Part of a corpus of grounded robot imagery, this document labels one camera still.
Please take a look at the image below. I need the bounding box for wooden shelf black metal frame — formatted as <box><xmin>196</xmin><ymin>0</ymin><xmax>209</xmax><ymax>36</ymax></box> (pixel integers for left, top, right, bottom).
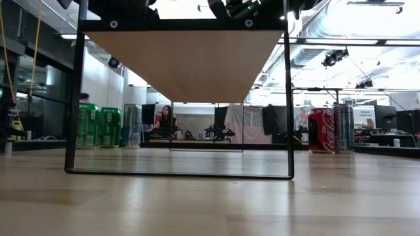
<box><xmin>64</xmin><ymin>0</ymin><xmax>295</xmax><ymax>180</ymax></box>

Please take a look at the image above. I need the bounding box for yellow device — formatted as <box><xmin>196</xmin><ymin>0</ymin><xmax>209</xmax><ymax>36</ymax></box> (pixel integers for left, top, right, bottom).
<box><xmin>10</xmin><ymin>118</ymin><xmax>25</xmax><ymax>141</ymax></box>

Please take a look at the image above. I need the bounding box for slim silver blue can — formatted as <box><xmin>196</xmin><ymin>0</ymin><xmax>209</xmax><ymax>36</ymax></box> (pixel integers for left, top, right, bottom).
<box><xmin>123</xmin><ymin>104</ymin><xmax>143</xmax><ymax>149</ymax></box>
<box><xmin>332</xmin><ymin>104</ymin><xmax>356</xmax><ymax>154</ymax></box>

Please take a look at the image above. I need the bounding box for orange hanging strap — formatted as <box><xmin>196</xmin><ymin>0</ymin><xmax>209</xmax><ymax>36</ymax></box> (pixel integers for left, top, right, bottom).
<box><xmin>28</xmin><ymin>0</ymin><xmax>43</xmax><ymax>99</ymax></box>

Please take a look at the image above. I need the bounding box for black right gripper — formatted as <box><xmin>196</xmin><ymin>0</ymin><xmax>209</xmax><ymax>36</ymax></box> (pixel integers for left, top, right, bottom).
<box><xmin>208</xmin><ymin>0</ymin><xmax>285</xmax><ymax>19</ymax></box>

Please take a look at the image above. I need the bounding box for green soda can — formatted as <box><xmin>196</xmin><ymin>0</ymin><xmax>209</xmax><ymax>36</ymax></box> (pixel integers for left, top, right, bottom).
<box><xmin>77</xmin><ymin>103</ymin><xmax>100</xmax><ymax>148</ymax></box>
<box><xmin>98</xmin><ymin>107</ymin><xmax>123</xmax><ymax>148</ymax></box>

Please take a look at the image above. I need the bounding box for black hanging garment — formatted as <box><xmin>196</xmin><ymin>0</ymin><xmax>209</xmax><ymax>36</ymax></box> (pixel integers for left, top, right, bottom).
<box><xmin>261</xmin><ymin>104</ymin><xmax>289</xmax><ymax>136</ymax></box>

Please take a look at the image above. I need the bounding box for floral cloth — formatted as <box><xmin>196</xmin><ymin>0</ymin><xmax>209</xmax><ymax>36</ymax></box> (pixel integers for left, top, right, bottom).
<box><xmin>294</xmin><ymin>106</ymin><xmax>310</xmax><ymax>132</ymax></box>

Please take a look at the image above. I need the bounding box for ceiling light panel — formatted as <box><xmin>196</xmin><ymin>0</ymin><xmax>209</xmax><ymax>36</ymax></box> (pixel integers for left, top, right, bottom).
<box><xmin>60</xmin><ymin>33</ymin><xmax>91</xmax><ymax>41</ymax></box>

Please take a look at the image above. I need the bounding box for pale hanging cloth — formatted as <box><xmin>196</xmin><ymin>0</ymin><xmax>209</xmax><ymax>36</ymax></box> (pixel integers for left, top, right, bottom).
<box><xmin>224</xmin><ymin>104</ymin><xmax>272</xmax><ymax>144</ymax></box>

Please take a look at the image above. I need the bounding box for black background robot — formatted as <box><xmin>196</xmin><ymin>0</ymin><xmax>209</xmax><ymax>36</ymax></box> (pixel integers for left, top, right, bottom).
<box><xmin>203</xmin><ymin>126</ymin><xmax>236</xmax><ymax>142</ymax></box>

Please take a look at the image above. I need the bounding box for black gantry frame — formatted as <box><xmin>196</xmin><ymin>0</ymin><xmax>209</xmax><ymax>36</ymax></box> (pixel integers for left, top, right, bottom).
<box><xmin>291</xmin><ymin>87</ymin><xmax>342</xmax><ymax>106</ymax></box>

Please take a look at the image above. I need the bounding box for black monitor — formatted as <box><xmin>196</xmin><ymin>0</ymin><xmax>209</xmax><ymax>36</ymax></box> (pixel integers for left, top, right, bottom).
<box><xmin>374</xmin><ymin>104</ymin><xmax>397</xmax><ymax>130</ymax></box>
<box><xmin>396</xmin><ymin>109</ymin><xmax>420</xmax><ymax>135</ymax></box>
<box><xmin>214</xmin><ymin>106</ymin><xmax>229</xmax><ymax>129</ymax></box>
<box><xmin>142</xmin><ymin>104</ymin><xmax>156</xmax><ymax>125</ymax></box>

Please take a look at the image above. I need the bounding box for yellow hanging cable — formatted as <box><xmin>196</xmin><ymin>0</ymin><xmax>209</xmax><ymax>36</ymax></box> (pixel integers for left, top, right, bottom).
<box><xmin>0</xmin><ymin>0</ymin><xmax>17</xmax><ymax>106</ymax></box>

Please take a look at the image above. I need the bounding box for black ceiling spotlight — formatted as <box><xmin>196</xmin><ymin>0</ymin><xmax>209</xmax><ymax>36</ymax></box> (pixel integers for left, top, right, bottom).
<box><xmin>355</xmin><ymin>79</ymin><xmax>374</xmax><ymax>90</ymax></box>
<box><xmin>321</xmin><ymin>47</ymin><xmax>350</xmax><ymax>68</ymax></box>

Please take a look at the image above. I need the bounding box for red Coca-Cola can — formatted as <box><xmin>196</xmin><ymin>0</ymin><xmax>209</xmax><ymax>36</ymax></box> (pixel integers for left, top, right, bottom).
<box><xmin>308</xmin><ymin>108</ymin><xmax>336</xmax><ymax>154</ymax></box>

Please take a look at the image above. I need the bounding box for white sign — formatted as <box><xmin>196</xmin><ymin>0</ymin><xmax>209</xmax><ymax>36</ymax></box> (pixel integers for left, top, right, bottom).
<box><xmin>353</xmin><ymin>105</ymin><xmax>377</xmax><ymax>129</ymax></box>

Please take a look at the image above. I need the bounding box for black aluminium table frame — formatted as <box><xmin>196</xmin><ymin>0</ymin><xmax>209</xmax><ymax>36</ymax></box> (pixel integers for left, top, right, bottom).
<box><xmin>11</xmin><ymin>139</ymin><xmax>420</xmax><ymax>160</ymax></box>

